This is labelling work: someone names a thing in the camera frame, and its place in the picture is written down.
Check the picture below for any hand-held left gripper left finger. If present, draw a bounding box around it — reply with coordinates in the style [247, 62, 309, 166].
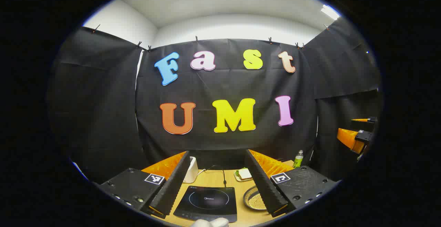
[98, 151, 191, 219]

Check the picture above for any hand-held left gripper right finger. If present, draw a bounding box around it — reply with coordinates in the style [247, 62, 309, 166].
[244, 149, 341, 218]

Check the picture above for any pile of soybeans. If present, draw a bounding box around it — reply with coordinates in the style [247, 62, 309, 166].
[249, 192, 267, 210]

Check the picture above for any stainless steel pot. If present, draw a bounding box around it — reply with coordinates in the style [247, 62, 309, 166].
[243, 185, 268, 211]

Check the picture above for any black induction cooktop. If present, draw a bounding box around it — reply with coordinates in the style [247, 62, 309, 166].
[173, 185, 238, 223]

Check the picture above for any white toaster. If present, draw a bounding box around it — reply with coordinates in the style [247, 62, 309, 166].
[183, 156, 199, 183]

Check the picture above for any pale green rectangular plate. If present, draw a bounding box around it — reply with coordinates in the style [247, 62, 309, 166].
[234, 168, 254, 183]

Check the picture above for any green label drink bottle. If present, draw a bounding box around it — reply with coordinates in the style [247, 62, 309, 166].
[293, 150, 304, 169]

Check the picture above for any small ceiling light panel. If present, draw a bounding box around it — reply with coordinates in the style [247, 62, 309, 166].
[320, 4, 341, 21]

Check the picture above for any black power cable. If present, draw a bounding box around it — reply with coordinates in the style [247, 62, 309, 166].
[206, 165, 228, 187]

